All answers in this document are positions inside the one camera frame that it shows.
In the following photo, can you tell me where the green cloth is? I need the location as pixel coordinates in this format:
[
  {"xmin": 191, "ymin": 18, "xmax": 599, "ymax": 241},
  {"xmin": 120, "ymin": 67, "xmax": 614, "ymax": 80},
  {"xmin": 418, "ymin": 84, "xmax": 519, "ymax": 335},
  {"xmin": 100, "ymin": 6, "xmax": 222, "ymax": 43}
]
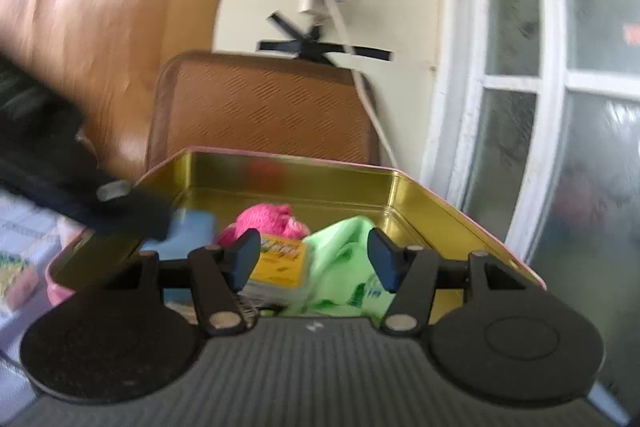
[{"xmin": 285, "ymin": 216, "xmax": 401, "ymax": 315}]

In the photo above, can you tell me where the pink knit cloth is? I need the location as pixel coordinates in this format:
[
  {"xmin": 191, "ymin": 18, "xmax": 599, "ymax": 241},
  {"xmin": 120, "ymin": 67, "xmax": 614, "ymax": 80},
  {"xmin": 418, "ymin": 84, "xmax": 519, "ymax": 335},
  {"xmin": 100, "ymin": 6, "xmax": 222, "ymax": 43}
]
[{"xmin": 217, "ymin": 203, "xmax": 308, "ymax": 248}]

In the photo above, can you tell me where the yellow and pink packet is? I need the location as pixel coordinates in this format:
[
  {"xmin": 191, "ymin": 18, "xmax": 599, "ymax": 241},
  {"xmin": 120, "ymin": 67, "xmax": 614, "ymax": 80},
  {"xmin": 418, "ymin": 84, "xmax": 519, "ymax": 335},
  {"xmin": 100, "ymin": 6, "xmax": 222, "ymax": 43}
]
[{"xmin": 0, "ymin": 252, "xmax": 40, "ymax": 310}]

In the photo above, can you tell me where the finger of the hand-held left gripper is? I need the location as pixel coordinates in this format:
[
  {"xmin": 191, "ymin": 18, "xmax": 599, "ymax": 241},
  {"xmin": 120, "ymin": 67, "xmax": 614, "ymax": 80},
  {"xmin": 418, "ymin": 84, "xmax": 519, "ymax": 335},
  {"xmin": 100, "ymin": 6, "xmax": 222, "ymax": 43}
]
[{"xmin": 0, "ymin": 147, "xmax": 173, "ymax": 243}]

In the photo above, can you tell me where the white printed packet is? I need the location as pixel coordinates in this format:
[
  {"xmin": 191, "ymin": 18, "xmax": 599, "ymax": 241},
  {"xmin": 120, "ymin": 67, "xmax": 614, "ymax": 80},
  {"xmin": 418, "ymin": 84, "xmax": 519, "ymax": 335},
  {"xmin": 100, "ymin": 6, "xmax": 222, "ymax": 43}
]
[{"xmin": 0, "ymin": 194, "xmax": 66, "ymax": 253}]

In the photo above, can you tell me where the white cable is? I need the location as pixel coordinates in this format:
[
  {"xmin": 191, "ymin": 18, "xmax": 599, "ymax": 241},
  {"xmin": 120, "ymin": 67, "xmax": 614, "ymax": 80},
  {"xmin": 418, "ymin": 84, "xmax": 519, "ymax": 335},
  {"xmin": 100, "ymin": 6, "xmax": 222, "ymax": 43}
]
[{"xmin": 320, "ymin": 0, "xmax": 398, "ymax": 168}]

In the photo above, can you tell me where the small tissue packet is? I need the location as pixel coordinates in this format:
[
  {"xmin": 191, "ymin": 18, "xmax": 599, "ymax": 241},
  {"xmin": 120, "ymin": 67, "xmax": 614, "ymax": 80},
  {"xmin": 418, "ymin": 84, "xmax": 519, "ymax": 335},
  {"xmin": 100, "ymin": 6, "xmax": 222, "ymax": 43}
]
[{"xmin": 240, "ymin": 234, "xmax": 311, "ymax": 308}]

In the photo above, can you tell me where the white framed glass door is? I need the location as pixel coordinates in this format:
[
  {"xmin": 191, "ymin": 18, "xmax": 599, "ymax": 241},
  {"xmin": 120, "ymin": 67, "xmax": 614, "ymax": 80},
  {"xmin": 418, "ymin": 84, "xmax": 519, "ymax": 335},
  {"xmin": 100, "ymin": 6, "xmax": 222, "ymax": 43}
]
[{"xmin": 420, "ymin": 0, "xmax": 640, "ymax": 408}]

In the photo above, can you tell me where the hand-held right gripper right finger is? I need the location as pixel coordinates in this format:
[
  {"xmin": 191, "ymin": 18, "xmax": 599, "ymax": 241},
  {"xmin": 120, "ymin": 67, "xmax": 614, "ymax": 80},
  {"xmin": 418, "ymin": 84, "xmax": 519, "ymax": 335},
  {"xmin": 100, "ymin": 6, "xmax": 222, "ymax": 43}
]
[{"xmin": 366, "ymin": 228, "xmax": 531, "ymax": 335}]

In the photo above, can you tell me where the blue striped tablecloth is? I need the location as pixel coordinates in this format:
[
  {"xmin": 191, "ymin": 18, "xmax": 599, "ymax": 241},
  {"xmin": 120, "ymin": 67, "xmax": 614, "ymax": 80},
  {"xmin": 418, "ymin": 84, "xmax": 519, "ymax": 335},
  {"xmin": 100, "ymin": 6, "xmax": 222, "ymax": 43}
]
[{"xmin": 0, "ymin": 307, "xmax": 46, "ymax": 413}]

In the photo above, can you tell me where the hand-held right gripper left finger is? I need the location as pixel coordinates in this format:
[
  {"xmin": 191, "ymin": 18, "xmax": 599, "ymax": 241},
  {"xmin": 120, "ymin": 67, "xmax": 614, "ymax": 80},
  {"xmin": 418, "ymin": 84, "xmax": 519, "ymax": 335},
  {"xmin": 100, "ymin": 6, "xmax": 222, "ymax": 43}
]
[{"xmin": 125, "ymin": 228, "xmax": 262, "ymax": 338}]

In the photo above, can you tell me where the pink tin box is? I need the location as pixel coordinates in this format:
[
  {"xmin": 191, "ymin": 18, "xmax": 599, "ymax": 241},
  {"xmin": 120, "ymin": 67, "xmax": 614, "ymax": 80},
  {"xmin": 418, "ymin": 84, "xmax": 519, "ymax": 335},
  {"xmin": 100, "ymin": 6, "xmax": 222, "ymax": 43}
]
[{"xmin": 45, "ymin": 147, "xmax": 548, "ymax": 323}]

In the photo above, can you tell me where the light blue pack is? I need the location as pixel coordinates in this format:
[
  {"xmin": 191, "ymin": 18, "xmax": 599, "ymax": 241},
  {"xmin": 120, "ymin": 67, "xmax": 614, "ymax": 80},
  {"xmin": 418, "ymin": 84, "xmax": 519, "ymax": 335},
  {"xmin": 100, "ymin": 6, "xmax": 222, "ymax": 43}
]
[{"xmin": 160, "ymin": 208, "xmax": 218, "ymax": 308}]

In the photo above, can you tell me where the brown woven chair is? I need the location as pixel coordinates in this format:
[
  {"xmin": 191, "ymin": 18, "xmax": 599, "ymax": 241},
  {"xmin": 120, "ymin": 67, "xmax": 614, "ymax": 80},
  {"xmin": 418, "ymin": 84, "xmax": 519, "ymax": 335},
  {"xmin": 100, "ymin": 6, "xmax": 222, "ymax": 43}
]
[{"xmin": 147, "ymin": 51, "xmax": 381, "ymax": 178}]

